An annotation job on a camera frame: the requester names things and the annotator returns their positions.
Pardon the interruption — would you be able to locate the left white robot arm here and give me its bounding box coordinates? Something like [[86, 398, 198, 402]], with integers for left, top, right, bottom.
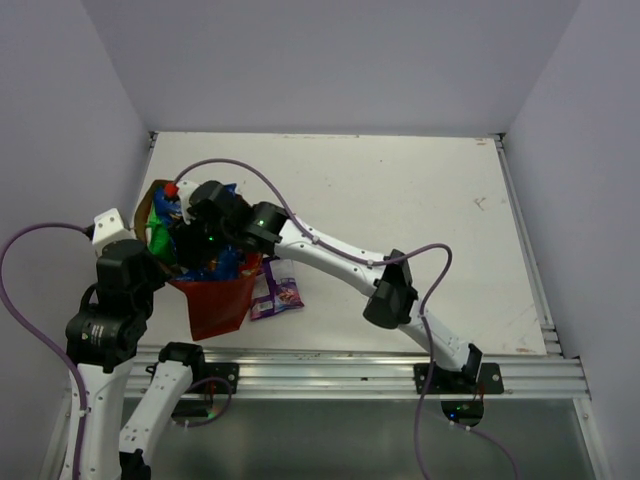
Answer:
[[60, 239, 208, 479]]

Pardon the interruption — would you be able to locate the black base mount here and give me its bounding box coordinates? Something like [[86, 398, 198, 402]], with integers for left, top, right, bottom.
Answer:
[[191, 362, 240, 397], [427, 363, 505, 395]]

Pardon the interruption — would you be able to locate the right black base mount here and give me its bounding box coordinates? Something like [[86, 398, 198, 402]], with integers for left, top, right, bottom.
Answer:
[[427, 363, 505, 395]]

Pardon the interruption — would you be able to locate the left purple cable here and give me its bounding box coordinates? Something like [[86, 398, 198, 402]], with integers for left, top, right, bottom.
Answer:
[[0, 222, 96, 480]]

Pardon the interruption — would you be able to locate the red snack bag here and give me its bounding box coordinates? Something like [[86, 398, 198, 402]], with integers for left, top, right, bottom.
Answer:
[[237, 252, 263, 278]]

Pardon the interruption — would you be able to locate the purple snack packet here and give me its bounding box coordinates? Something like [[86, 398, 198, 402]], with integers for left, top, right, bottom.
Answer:
[[249, 257, 304, 321]]

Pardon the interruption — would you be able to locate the red brown paper bag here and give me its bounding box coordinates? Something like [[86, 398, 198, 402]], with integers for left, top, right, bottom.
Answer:
[[134, 179, 258, 341]]

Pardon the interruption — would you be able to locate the blue Doritos chips bag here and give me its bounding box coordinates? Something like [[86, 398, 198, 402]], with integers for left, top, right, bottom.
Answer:
[[151, 186, 244, 282]]

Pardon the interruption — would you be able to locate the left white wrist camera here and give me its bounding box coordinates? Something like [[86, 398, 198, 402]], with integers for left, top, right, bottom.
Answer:
[[91, 208, 134, 255]]

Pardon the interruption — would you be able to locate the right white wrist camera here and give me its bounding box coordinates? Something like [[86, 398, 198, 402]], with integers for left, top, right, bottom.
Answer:
[[164, 180, 199, 225]]

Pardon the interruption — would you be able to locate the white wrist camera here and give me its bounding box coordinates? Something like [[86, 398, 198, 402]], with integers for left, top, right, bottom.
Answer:
[[164, 180, 199, 225], [91, 208, 134, 255]]

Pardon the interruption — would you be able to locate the green Chuba cassava chips bag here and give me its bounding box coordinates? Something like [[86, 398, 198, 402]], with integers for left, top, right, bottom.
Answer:
[[145, 205, 176, 267]]

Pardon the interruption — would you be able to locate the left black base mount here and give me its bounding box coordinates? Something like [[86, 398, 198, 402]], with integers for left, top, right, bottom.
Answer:
[[191, 362, 240, 397]]

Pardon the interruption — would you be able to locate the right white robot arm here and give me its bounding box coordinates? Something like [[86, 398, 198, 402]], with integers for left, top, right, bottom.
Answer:
[[164, 181, 483, 393]]

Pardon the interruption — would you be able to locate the aluminium frame rail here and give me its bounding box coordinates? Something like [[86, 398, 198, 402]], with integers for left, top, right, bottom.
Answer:
[[64, 344, 591, 401]]

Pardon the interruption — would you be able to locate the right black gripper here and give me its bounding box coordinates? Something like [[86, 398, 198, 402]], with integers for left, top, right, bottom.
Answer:
[[167, 211, 233, 271]]

